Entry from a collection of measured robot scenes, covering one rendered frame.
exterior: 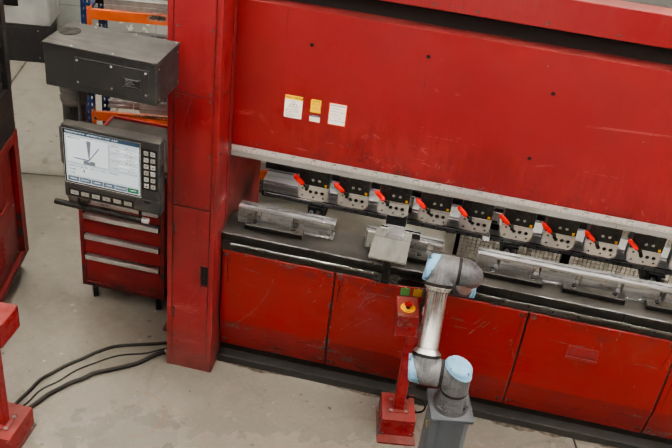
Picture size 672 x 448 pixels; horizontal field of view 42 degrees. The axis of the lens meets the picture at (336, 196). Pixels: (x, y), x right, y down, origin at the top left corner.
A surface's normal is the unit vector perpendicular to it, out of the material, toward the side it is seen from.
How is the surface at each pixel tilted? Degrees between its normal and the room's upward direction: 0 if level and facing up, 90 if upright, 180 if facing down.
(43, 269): 0
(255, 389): 0
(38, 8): 90
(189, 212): 90
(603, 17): 90
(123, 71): 90
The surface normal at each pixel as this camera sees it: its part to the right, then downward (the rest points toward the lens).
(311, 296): -0.19, 0.50
